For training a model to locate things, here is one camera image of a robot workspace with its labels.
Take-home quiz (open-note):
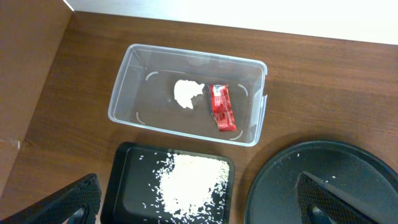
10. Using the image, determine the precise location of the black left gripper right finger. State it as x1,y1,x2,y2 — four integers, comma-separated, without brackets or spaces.
295,171,389,224

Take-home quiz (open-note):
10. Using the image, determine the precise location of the round black tray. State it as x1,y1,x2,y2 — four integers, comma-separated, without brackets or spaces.
244,140,397,223

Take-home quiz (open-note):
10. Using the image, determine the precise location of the white tissue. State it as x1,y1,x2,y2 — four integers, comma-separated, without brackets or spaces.
174,80,205,110

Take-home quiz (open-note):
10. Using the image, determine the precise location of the black rectangular tray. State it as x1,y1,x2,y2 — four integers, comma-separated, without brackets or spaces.
100,142,235,223

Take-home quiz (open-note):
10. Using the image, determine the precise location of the pile of white rice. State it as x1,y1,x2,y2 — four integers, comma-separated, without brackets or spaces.
137,151,231,224

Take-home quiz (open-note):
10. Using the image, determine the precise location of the clear plastic bin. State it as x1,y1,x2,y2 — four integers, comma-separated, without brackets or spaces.
108,44,267,147

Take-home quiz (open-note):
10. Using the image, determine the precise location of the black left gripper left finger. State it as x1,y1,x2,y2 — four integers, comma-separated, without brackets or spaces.
1,173,101,224

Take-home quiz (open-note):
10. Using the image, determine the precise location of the red sauce packet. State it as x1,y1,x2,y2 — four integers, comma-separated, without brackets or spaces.
208,85,237,132

